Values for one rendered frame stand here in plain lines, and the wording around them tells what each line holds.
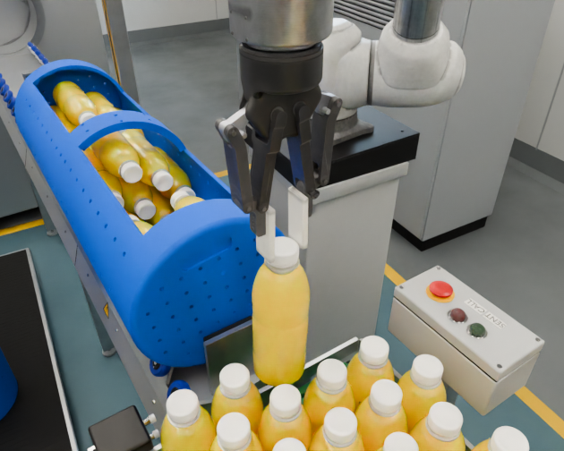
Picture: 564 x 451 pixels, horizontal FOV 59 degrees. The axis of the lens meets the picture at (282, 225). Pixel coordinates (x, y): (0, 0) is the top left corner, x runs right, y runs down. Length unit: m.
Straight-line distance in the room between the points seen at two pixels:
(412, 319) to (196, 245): 0.35
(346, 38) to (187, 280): 0.72
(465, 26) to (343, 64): 1.04
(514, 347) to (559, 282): 2.01
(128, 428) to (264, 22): 0.58
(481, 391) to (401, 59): 0.72
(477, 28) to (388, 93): 1.06
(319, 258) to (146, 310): 0.72
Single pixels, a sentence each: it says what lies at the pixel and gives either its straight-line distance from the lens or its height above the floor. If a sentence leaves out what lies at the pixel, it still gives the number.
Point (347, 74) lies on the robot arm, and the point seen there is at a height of 1.24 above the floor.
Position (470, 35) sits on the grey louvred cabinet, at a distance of 2.24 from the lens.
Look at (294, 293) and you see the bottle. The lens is 0.59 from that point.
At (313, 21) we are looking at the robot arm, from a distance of 0.43.
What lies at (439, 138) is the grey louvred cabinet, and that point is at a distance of 2.36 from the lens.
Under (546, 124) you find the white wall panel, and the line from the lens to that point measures 3.60.
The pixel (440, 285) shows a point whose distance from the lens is 0.83.
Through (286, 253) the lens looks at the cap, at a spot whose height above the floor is 1.29.
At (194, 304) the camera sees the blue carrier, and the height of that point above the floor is 1.10.
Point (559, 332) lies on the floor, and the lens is 2.52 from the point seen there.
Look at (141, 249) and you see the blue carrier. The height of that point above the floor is 1.20.
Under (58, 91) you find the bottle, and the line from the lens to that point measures 1.40.
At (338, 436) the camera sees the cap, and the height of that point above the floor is 1.11.
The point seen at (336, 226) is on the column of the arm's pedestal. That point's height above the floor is 0.86.
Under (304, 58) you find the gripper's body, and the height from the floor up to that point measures 1.51.
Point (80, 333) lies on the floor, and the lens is 2.38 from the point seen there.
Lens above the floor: 1.65
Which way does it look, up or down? 36 degrees down
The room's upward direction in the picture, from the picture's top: straight up
